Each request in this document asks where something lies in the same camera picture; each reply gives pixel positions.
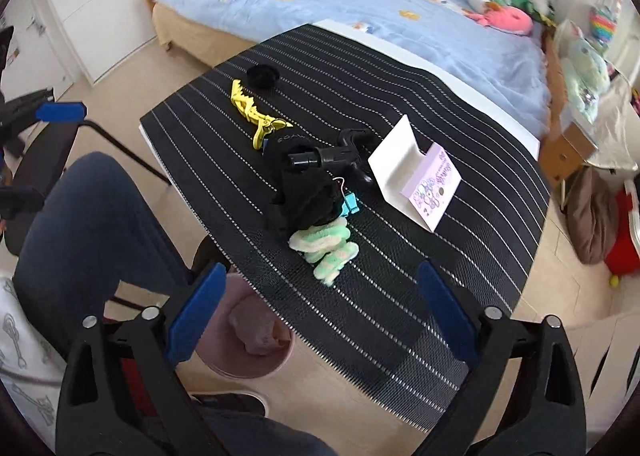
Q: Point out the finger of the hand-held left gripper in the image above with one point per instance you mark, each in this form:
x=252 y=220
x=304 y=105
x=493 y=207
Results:
x=60 y=111

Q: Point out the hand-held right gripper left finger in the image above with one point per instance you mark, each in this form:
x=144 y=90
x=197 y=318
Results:
x=196 y=316

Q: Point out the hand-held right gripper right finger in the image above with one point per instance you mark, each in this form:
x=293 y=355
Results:
x=446 y=312

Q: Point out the green white fuzzy sock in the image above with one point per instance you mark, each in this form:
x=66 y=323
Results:
x=325 y=246

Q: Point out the white purple printed paper box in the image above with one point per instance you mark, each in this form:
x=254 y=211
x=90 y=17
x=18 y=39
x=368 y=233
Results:
x=400 y=160

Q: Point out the black cloth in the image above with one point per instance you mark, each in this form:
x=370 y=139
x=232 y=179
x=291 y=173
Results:
x=305 y=201

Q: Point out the yellow hair claw clip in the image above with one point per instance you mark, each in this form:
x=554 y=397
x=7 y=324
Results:
x=252 y=110

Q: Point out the black round cap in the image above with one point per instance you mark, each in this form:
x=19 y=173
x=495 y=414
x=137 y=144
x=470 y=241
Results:
x=262 y=77

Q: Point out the crumpled mauve bag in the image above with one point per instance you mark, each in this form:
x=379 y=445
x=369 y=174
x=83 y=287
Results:
x=255 y=331

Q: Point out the dark shoe with white sole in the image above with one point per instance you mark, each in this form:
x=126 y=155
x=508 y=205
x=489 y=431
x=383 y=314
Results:
x=235 y=401

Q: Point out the white wardrobe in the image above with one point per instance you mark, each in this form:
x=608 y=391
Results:
x=100 y=10

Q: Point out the teal binder clip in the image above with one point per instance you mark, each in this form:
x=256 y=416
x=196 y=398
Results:
x=351 y=206

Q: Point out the beige bed skirt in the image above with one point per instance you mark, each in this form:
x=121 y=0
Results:
x=200 y=35

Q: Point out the white printed shirt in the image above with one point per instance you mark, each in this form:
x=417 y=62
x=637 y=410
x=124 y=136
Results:
x=25 y=351

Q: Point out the brown bean bag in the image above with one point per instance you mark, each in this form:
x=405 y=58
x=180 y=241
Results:
x=595 y=216

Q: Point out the black forked plastic holder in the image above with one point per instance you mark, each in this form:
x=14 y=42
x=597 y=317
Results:
x=332 y=155

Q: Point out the black striped table mat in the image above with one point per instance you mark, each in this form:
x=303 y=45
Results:
x=350 y=100

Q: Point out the white fabric chair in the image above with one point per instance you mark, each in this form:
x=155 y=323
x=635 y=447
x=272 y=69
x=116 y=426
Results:
x=617 y=120

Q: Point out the large light blue cat plush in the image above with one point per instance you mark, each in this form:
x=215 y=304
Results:
x=585 y=70

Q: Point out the pink plush toy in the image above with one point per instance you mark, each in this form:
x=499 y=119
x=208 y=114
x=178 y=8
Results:
x=505 y=19

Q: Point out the white green plush toy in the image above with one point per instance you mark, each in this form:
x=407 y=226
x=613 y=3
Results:
x=542 y=5

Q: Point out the rainbow striped bag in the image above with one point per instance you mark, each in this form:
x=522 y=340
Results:
x=602 y=23

